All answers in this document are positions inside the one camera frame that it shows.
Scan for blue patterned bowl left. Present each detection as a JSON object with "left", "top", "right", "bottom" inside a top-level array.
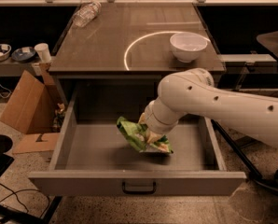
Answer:
[{"left": 0, "top": 44, "right": 11, "bottom": 62}]

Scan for white paper cup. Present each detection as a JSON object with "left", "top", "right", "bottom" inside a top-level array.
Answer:
[{"left": 35, "top": 43, "right": 51, "bottom": 63}]

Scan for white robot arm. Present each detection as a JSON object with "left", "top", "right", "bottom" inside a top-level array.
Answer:
[{"left": 139, "top": 68, "right": 278, "bottom": 149}]

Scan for colourful snack packet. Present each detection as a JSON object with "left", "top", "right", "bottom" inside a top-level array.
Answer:
[{"left": 52, "top": 104, "right": 65, "bottom": 133}]

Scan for blue patterned bowl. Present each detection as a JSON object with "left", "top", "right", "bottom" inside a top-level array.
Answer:
[
  {"left": 0, "top": 44, "right": 11, "bottom": 62},
  {"left": 11, "top": 47, "right": 36, "bottom": 63}
]

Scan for black stand legs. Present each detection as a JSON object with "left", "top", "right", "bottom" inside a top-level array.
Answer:
[{"left": 211, "top": 120, "right": 278, "bottom": 196}]

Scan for black floor cable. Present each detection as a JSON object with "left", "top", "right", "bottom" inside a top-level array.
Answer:
[{"left": 0, "top": 180, "right": 51, "bottom": 224}]

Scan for brown cardboard box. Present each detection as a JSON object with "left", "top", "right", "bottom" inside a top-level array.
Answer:
[{"left": 0, "top": 63, "right": 63, "bottom": 154}]

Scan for blue patterned bowl right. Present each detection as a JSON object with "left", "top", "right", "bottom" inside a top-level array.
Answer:
[{"left": 11, "top": 47, "right": 36, "bottom": 63}]

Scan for clear plastic water bottle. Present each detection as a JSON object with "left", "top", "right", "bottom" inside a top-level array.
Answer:
[{"left": 73, "top": 1, "right": 101, "bottom": 28}]

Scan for grey low shelf left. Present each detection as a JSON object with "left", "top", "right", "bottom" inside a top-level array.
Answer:
[{"left": 0, "top": 58, "right": 50, "bottom": 77}]

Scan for black side table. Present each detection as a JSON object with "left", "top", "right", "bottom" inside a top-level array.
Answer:
[{"left": 256, "top": 16, "right": 278, "bottom": 70}]

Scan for white ceramic bowl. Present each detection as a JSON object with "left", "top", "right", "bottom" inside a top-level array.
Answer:
[{"left": 170, "top": 32, "right": 208, "bottom": 63}]

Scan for open grey top drawer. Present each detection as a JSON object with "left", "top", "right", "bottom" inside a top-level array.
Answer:
[{"left": 29, "top": 85, "right": 245, "bottom": 196}]

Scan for green rice chip bag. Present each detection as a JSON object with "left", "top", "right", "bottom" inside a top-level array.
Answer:
[{"left": 117, "top": 117, "right": 173, "bottom": 154}]

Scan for grey cabinet with counter top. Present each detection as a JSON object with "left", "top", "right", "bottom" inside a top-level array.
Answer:
[{"left": 49, "top": 2, "right": 225, "bottom": 107}]

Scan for black drawer handle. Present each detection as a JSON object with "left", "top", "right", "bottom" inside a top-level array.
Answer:
[{"left": 121, "top": 182, "right": 157, "bottom": 195}]

